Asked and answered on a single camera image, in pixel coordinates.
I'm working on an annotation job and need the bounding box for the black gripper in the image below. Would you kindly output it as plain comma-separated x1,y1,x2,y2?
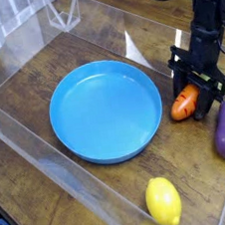
168,23,225,120

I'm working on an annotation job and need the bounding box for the orange toy carrot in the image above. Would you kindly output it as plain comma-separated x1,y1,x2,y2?
171,78,209,121

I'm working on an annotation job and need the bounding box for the blue round plate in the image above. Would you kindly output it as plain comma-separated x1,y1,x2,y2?
49,60,162,164

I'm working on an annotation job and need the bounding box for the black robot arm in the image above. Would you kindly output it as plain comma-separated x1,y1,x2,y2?
168,0,225,120

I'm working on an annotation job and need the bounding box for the yellow toy lemon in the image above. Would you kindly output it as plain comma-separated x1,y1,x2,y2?
145,177,182,225

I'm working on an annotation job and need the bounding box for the clear acrylic enclosure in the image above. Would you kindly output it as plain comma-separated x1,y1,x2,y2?
0,0,225,225

